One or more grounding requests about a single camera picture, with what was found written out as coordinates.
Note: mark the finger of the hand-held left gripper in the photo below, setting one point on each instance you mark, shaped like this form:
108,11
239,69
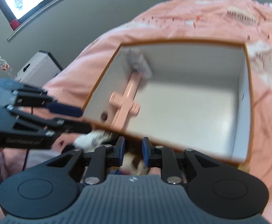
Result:
66,109
80,127

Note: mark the pink cross-shaped plastic tool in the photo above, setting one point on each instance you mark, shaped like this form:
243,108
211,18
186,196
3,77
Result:
126,98

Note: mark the white printed tube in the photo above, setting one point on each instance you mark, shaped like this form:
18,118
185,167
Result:
137,61

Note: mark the white cabinet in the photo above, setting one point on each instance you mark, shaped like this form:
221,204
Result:
38,67

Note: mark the orange-edged white cardboard box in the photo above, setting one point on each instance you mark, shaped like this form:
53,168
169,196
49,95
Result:
184,98

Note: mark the penguin plush toy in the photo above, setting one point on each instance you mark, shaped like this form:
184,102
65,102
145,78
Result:
89,140

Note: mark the clear water bottle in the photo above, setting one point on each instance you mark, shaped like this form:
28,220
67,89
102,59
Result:
4,65

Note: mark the pink printed blanket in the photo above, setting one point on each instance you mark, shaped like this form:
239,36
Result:
196,16

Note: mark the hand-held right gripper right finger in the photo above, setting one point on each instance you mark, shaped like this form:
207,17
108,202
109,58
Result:
146,152

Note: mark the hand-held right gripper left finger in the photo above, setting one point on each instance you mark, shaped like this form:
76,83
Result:
121,152

